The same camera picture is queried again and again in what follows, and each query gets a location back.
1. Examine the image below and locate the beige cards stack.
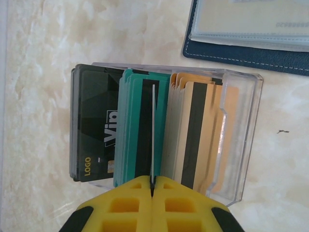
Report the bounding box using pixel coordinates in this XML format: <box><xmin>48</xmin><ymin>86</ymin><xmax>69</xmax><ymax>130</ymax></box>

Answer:
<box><xmin>166</xmin><ymin>71</ymin><xmax>239</xmax><ymax>192</ymax></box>

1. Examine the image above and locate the teal cards stack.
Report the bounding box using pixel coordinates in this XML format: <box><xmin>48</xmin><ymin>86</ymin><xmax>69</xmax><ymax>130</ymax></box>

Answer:
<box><xmin>112</xmin><ymin>69</ymin><xmax>171</xmax><ymax>188</ymax></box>

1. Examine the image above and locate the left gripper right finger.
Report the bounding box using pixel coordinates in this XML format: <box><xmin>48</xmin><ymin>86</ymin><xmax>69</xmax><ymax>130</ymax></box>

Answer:
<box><xmin>153</xmin><ymin>175</ymin><xmax>247</xmax><ymax>232</ymax></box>

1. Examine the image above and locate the blue card holder wallet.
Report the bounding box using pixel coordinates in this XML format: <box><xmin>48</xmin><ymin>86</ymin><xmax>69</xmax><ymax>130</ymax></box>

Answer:
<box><xmin>182</xmin><ymin>0</ymin><xmax>309</xmax><ymax>77</ymax></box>

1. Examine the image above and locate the clear plastic card box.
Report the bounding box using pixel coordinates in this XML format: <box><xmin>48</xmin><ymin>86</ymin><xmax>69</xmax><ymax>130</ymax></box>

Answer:
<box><xmin>69</xmin><ymin>61</ymin><xmax>264</xmax><ymax>207</ymax></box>

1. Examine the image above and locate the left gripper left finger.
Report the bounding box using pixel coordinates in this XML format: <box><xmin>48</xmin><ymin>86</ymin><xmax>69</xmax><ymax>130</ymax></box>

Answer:
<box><xmin>58</xmin><ymin>175</ymin><xmax>153</xmax><ymax>232</ymax></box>

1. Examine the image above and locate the black VIP cards stack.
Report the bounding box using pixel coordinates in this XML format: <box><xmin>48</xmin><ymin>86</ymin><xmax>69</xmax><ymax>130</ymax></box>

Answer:
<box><xmin>69</xmin><ymin>63</ymin><xmax>149</xmax><ymax>182</ymax></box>

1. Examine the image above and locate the thin plastic card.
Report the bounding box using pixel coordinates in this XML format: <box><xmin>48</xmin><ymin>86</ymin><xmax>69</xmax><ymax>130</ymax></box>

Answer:
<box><xmin>151</xmin><ymin>83</ymin><xmax>157</xmax><ymax>189</ymax></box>

